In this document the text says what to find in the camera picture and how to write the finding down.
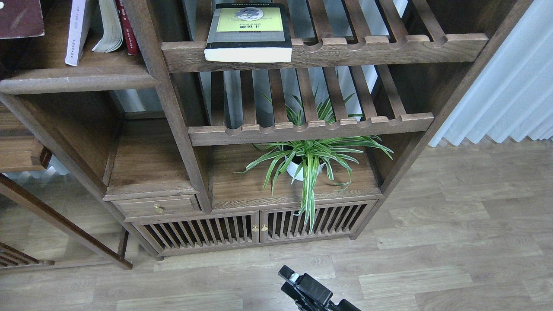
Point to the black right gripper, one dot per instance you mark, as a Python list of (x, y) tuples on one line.
[(309, 294)]

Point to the brass drawer knob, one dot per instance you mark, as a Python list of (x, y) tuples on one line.
[(158, 208)]

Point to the white plant pot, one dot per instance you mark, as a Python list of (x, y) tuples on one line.
[(300, 165)]

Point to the dark wooden bookshelf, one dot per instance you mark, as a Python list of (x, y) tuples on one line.
[(168, 127)]

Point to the pale pink white book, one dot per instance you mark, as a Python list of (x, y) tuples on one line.
[(81, 12)]

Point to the maroon book with white characters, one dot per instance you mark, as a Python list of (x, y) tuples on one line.
[(21, 19)]

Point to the red upright book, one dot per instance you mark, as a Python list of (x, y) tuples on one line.
[(127, 30)]

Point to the yellow and black book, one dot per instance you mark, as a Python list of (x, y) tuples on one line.
[(249, 33)]

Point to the green spider plant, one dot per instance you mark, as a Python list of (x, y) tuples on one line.
[(337, 150)]

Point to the cream-paged upright book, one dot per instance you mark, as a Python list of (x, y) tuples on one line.
[(112, 31)]

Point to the white sheer curtain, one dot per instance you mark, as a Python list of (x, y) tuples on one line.
[(513, 96)]

